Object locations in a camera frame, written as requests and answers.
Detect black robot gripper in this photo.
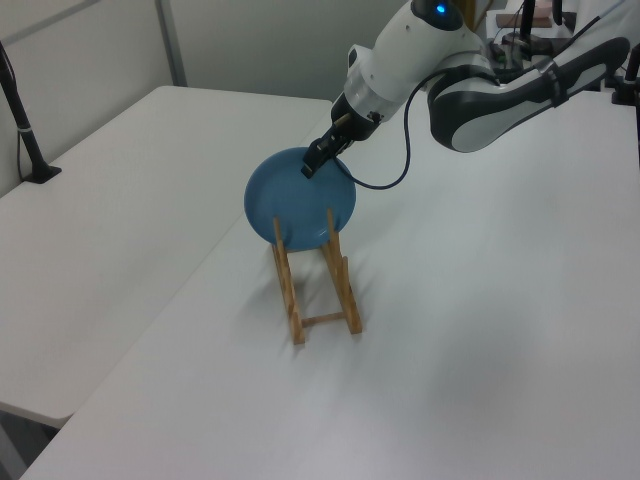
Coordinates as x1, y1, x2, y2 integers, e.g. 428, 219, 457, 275
300, 91, 383, 180

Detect blue round plate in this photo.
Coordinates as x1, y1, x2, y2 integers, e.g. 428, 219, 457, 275
243, 146, 358, 253

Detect wooden plate rack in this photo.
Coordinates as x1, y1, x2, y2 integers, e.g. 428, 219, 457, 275
271, 205, 365, 347

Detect black monitor stand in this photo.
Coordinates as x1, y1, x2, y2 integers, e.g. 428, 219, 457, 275
501, 0, 557, 57

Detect pink flat box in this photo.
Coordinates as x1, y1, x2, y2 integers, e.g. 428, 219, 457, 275
496, 0, 554, 29

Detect short black pole with clamp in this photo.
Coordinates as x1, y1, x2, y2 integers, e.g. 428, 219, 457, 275
611, 38, 640, 106

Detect dark blue gripper cable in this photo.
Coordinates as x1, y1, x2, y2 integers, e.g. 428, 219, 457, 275
336, 68, 497, 192

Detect black camera pole with clamp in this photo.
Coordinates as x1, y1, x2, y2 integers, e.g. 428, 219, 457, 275
0, 40, 63, 185

